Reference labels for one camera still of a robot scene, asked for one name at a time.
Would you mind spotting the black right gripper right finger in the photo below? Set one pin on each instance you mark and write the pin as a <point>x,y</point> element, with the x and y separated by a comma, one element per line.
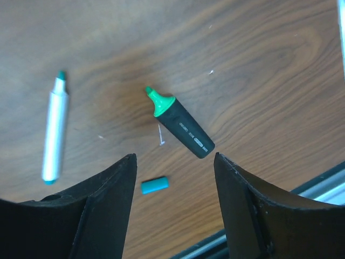
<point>262,220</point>

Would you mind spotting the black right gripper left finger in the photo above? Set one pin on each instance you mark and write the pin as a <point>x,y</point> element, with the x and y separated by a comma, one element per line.
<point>87,220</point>

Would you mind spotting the black green highlighter pen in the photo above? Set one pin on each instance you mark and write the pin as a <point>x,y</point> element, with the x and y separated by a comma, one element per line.
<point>179,122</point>

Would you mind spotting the white teal marker pen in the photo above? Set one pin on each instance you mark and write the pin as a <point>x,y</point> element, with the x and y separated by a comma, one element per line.
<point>55,130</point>

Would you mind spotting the teal marker cap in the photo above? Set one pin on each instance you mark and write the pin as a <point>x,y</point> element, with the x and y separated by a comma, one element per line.
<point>154,185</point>

